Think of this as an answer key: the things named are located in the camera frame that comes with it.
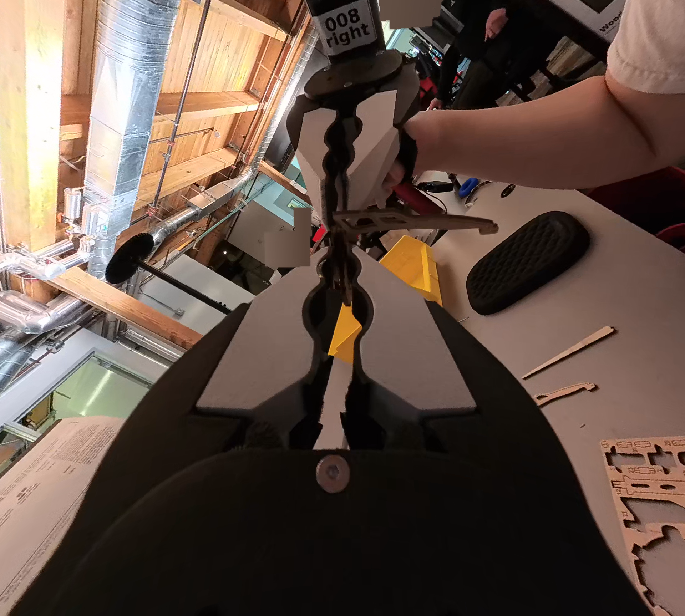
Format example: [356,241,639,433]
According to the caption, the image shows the red bar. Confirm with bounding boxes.
[393,183,446,214]

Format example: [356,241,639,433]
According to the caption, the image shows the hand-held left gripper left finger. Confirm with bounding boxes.
[195,247,343,448]

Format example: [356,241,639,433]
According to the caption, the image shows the wooden model frame part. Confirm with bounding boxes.
[332,205,499,238]

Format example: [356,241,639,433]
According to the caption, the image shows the large silver air duct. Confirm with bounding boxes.
[83,0,185,280]

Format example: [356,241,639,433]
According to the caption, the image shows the person's right forearm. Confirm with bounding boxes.
[447,71,685,190]

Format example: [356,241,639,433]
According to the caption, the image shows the narrow silver spiral duct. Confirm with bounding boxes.
[150,25,322,253]

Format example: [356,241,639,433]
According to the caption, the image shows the person's white shirt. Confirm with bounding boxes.
[607,0,685,95]

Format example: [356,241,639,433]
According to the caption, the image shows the yellow plastic bin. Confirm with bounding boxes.
[328,233,444,364]

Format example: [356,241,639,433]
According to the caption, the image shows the black padded case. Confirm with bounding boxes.
[466,211,591,316]

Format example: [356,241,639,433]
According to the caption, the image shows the person's right hand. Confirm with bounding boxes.
[384,110,455,194]

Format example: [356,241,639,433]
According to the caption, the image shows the straight wooden strip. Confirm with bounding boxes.
[522,326,615,380]

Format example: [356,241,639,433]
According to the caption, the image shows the hooked wooden strip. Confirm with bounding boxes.
[532,383,596,407]

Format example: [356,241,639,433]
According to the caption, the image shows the black disc on pole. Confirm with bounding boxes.
[105,232,233,316]

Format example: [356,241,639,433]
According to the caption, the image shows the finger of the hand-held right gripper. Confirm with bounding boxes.
[342,91,401,213]
[293,109,344,223]

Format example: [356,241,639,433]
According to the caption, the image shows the silver insulated pipes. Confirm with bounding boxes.
[0,239,108,387]

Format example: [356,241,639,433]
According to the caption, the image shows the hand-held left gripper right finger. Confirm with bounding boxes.
[341,247,478,450]

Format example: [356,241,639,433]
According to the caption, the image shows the printed text paper sheet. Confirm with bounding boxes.
[0,415,126,590]

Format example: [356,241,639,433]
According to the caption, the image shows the laser-cut wooden parts sheet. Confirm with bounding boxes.
[599,436,685,616]

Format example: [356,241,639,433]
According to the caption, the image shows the interior glass window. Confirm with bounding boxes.
[16,351,161,429]

